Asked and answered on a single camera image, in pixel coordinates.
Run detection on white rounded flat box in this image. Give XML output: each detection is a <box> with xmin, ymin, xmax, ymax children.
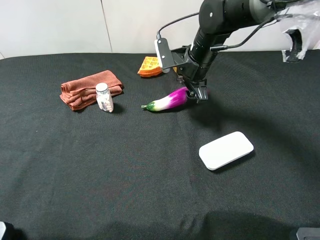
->
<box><xmin>198</xmin><ymin>131</ymin><xmax>254</xmax><ymax>171</ymax></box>

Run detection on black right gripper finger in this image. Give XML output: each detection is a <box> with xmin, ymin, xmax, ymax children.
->
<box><xmin>184</xmin><ymin>83</ymin><xmax>197</xmax><ymax>100</ymax></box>
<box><xmin>193</xmin><ymin>79</ymin><xmax>208</xmax><ymax>103</ymax></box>

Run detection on black tablecloth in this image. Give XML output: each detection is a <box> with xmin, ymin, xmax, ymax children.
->
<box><xmin>0</xmin><ymin>50</ymin><xmax>320</xmax><ymax>240</ymax></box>

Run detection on folded brown cloth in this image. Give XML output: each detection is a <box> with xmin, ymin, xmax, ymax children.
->
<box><xmin>59</xmin><ymin>70</ymin><xmax>123</xmax><ymax>111</ymax></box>

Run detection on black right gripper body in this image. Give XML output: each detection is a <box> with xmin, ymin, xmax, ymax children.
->
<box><xmin>171</xmin><ymin>45</ymin><xmax>212</xmax><ymax>86</ymax></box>

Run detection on purple toy eggplant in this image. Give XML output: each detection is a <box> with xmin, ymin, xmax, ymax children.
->
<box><xmin>141</xmin><ymin>86</ymin><xmax>191</xmax><ymax>112</ymax></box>

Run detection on black camera cable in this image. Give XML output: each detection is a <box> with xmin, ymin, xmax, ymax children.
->
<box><xmin>156</xmin><ymin>0</ymin><xmax>291</xmax><ymax>52</ymax></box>

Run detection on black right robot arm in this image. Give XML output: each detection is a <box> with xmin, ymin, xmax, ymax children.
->
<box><xmin>172</xmin><ymin>0</ymin><xmax>275</xmax><ymax>102</ymax></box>

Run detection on orange toy waffle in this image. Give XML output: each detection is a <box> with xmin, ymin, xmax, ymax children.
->
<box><xmin>137</xmin><ymin>56</ymin><xmax>163</xmax><ymax>78</ymax></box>

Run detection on clear pill bottle white cap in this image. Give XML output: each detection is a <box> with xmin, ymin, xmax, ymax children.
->
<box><xmin>95</xmin><ymin>82</ymin><xmax>114</xmax><ymax>113</ymax></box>

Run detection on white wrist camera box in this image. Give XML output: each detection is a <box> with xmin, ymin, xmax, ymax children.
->
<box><xmin>154</xmin><ymin>38</ymin><xmax>175</xmax><ymax>74</ymax></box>

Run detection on wrapped snack packet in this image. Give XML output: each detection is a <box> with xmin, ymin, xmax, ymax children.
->
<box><xmin>172</xmin><ymin>66</ymin><xmax>184</xmax><ymax>83</ymax></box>

